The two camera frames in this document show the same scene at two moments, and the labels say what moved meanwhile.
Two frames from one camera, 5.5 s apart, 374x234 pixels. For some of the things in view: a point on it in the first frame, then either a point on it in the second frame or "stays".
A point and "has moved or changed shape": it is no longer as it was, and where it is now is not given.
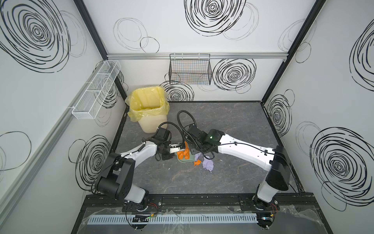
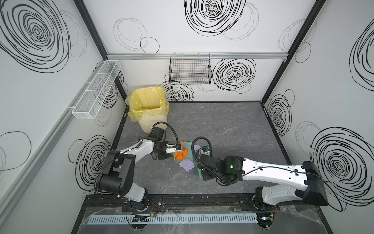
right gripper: x=196 y=145 → x=205 y=162
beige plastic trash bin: x=149 y=124 stays
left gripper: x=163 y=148 stays
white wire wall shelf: x=93 y=98 stays
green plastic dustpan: x=192 y=158 has moved or changed shape
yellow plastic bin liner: x=147 y=101 stays
